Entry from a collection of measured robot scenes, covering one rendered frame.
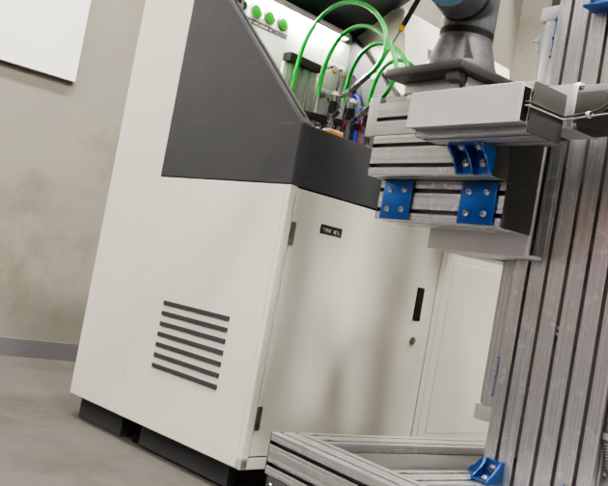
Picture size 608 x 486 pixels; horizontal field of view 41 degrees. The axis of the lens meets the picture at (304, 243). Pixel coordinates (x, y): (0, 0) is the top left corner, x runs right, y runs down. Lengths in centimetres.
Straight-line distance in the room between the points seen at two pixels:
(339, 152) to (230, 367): 63
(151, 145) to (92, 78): 141
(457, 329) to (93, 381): 116
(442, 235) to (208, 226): 73
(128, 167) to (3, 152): 122
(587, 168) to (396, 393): 105
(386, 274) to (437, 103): 89
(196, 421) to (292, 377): 29
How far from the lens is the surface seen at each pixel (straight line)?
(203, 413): 220
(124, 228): 261
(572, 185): 170
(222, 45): 242
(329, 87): 291
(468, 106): 149
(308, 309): 213
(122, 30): 404
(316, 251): 212
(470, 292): 268
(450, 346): 263
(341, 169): 217
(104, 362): 260
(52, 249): 387
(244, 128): 223
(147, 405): 240
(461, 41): 176
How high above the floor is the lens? 56
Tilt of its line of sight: 3 degrees up
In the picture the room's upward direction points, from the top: 10 degrees clockwise
